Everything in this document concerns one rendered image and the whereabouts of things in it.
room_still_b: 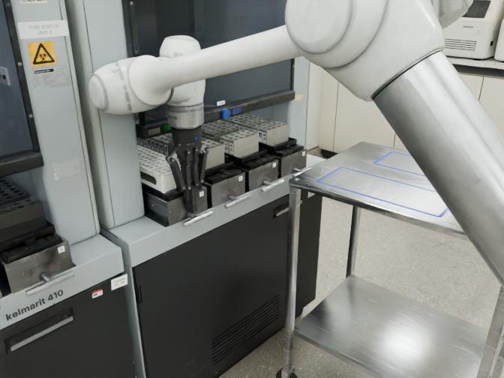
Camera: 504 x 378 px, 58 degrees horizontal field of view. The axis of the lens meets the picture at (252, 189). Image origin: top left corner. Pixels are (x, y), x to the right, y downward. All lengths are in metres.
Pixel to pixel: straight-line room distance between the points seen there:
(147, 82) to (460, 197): 0.62
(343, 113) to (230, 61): 2.79
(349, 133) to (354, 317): 2.19
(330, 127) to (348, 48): 3.18
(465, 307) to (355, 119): 1.77
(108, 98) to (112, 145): 0.23
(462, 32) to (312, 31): 2.65
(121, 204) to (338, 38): 0.83
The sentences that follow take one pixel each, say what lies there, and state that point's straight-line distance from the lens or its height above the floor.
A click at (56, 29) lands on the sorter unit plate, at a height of 1.24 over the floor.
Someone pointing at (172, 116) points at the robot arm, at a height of 1.03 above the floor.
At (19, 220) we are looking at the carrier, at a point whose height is 0.86.
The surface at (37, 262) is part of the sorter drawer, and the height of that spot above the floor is 0.79.
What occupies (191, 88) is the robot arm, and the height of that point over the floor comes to 1.11.
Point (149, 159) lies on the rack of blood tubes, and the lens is 1.35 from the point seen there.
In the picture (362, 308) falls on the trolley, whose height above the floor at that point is 0.28.
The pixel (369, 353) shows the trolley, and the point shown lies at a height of 0.28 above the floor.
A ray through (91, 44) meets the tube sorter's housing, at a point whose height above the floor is 1.20.
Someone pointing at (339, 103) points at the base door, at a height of 0.49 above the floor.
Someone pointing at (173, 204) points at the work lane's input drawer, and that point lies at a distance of 1.22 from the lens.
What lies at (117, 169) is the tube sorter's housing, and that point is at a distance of 1.20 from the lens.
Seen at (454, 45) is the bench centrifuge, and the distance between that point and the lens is 3.20.
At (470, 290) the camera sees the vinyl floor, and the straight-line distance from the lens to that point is 2.44.
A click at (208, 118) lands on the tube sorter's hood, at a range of 1.31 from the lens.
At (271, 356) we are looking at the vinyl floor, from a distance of 1.90.
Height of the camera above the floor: 1.32
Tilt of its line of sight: 24 degrees down
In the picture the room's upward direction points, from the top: straight up
